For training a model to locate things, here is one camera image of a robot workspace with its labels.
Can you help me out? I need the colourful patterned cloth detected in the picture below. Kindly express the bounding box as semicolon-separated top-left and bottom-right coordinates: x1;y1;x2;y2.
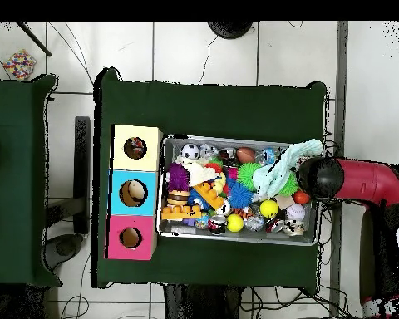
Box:
124;136;147;160
2;48;37;81

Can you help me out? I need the silver mesh bin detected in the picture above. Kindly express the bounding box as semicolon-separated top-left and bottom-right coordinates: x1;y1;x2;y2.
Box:
155;133;322;248

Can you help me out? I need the wooden box with three holes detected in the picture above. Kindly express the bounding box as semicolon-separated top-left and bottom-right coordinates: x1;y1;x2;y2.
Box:
104;124;164;261

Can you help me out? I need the cream yellow cloth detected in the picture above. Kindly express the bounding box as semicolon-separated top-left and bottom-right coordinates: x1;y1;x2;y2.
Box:
175;155;220;187

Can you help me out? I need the purple spiky toy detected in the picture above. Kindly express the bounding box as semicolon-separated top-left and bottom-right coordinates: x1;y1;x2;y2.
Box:
165;162;190;193

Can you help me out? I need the small soccer ball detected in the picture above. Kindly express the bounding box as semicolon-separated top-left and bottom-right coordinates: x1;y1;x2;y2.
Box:
180;143;201;160

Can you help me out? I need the blue spiky ball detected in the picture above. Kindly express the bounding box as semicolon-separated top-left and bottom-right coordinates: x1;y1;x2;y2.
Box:
226;180;255;210

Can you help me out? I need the green spiky ball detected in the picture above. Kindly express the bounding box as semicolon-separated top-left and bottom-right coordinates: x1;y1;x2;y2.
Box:
236;162;262;192

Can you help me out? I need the yellow ball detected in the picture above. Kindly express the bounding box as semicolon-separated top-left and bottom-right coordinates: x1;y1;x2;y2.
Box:
226;213;244;233

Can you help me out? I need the mint green cloth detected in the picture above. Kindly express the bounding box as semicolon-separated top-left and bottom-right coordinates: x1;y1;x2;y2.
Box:
252;138;324;200

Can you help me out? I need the white baseball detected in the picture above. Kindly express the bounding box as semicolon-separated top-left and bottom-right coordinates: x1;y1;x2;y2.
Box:
284;203;307;222

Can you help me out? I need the black round object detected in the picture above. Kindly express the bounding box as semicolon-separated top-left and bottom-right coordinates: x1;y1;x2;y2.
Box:
206;21;255;40

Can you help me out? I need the grey rounded object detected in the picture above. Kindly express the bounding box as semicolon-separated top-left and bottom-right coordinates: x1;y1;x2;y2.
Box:
41;233;85;271

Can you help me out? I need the black rod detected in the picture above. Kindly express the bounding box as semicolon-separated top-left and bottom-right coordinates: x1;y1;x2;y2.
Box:
16;21;52;57

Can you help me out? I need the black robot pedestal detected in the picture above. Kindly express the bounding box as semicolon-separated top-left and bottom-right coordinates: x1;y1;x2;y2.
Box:
164;283;244;319

